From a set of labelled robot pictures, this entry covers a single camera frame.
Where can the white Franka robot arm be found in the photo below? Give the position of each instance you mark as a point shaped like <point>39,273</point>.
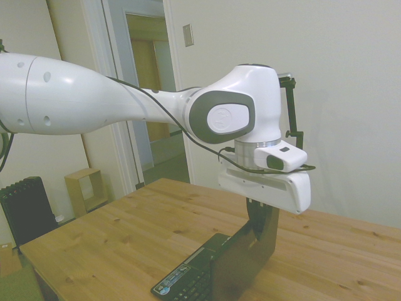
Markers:
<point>94,100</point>

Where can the wooden hallway door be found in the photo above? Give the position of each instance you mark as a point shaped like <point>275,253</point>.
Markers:
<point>144,59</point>

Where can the white open door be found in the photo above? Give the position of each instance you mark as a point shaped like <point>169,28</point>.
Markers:
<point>125,40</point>

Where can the small white floor object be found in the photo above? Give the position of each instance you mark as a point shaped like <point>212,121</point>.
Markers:
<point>59,219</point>

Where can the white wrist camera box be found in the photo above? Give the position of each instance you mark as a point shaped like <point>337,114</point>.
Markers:
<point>288,158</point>

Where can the silver camera on stand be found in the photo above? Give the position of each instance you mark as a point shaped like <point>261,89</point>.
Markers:
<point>285,74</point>

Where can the open wooden box frame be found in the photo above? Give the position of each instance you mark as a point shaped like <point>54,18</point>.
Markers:
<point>84,192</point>

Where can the black camera stand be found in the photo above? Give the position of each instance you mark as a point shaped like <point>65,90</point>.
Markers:
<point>293,109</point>

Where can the black laptop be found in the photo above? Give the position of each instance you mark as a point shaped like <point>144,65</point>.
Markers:
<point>232,269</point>

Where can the brown cardboard box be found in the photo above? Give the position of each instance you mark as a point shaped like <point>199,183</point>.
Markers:
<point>9,260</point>

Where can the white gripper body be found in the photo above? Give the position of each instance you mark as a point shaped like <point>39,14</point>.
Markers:
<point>282,188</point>

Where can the black radiator heater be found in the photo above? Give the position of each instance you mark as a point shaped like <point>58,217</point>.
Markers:
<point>28,210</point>

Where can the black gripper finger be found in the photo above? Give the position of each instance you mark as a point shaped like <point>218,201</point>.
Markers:
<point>253,219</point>
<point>266,219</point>

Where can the grey wall switch plate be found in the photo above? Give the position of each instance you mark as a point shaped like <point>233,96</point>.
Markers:
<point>188,35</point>

